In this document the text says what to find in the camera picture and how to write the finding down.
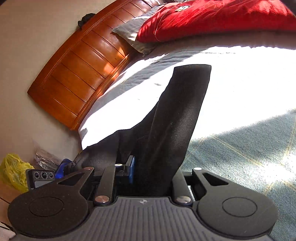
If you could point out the yellow plastic bag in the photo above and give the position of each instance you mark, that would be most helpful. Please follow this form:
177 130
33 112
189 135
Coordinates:
13 172

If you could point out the black drawstring pants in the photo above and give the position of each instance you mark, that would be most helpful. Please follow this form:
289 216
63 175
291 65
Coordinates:
159 142

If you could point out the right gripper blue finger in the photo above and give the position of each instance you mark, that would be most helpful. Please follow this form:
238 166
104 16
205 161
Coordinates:
124 172

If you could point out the light blue bed sheet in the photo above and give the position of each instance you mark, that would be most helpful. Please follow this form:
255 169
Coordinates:
245 131

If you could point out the wooden headboard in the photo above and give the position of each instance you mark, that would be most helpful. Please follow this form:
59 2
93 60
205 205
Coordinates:
87 64

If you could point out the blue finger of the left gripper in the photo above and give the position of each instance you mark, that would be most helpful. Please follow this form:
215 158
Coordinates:
64 168

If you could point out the grey pillow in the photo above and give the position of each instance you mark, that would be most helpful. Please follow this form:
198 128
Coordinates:
129 31

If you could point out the red quilt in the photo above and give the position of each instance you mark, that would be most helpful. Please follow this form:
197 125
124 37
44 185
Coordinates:
178 20

